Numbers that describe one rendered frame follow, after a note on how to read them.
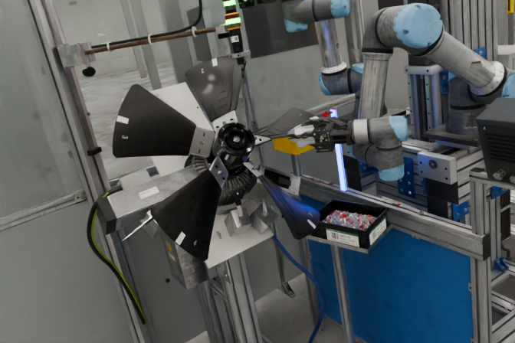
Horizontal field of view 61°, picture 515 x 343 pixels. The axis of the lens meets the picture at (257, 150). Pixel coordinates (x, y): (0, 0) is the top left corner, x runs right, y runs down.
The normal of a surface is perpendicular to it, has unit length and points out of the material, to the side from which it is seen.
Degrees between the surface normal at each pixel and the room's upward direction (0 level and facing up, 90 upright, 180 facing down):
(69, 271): 90
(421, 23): 85
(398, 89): 90
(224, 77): 46
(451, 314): 90
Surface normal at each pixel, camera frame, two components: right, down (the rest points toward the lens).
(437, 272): -0.81, 0.31
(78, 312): 0.55, 0.15
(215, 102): -0.45, -0.28
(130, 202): 0.31, -0.48
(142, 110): 0.16, 0.02
